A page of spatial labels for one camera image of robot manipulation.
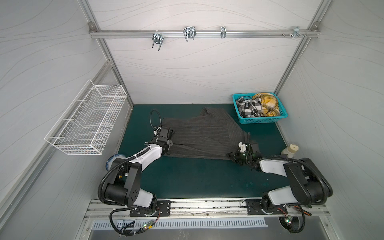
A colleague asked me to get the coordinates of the dark grey striped shirt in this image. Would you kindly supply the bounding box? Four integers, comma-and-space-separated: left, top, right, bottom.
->
163, 108, 249, 161

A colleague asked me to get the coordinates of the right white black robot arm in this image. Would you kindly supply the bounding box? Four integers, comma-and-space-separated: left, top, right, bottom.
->
227, 143, 333, 214

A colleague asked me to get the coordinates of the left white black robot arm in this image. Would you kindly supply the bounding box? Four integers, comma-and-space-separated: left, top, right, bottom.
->
98, 127, 173, 214

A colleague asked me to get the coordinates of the teal plastic basket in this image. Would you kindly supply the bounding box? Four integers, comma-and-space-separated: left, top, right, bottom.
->
232, 93, 288, 124

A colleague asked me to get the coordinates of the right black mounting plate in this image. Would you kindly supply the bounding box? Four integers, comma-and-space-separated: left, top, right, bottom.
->
245, 198, 287, 215

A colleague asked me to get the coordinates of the black mounting plate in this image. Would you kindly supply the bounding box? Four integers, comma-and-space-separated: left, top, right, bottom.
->
130, 200, 171, 217
245, 198, 287, 215

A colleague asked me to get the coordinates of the black white plaid shirt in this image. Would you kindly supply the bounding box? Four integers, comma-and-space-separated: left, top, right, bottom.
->
235, 97, 265, 118

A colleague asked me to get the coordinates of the yellow plaid shirt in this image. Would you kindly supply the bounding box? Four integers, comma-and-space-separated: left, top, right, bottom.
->
252, 93, 281, 117

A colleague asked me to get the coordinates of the blue white ceramic plate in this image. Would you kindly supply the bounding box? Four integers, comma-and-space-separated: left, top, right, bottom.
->
106, 154, 127, 172

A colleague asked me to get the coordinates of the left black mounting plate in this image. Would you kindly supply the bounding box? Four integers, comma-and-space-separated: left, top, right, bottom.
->
130, 200, 171, 217

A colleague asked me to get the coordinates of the white ventilation grille strip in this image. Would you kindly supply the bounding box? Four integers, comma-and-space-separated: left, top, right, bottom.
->
92, 217, 268, 231

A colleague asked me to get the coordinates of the metal u-bolt clamp left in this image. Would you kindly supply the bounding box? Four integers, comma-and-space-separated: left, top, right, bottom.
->
152, 32, 164, 51

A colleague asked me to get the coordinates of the metal u-bolt clamp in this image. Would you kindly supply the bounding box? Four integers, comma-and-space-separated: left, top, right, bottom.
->
152, 32, 164, 51
183, 26, 197, 42

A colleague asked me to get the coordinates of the metal u-bolt clamp middle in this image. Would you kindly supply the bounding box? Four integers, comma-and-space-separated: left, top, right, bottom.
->
183, 26, 197, 42

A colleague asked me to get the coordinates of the small metal hook clamp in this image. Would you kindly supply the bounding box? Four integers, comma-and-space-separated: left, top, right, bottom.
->
221, 26, 227, 39

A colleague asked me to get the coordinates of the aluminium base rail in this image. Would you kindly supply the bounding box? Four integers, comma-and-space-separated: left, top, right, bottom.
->
83, 198, 331, 221

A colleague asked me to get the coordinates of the right base cable bundle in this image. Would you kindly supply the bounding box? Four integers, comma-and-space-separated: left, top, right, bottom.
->
277, 205, 313, 235

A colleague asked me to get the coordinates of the base cable bundle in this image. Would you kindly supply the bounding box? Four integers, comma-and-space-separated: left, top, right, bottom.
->
108, 206, 161, 237
277, 205, 313, 235

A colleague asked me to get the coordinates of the white wire wall basket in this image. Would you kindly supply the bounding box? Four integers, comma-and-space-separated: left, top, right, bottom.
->
45, 80, 127, 156

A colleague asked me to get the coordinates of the left base cable bundle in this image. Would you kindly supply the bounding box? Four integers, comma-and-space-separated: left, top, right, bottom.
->
108, 206, 161, 237

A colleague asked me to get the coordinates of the aluminium crossbar rail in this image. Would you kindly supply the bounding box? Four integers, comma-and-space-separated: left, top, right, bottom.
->
90, 29, 321, 39

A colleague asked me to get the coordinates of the metal bracket clamp right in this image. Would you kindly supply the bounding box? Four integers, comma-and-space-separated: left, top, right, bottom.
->
282, 27, 309, 39

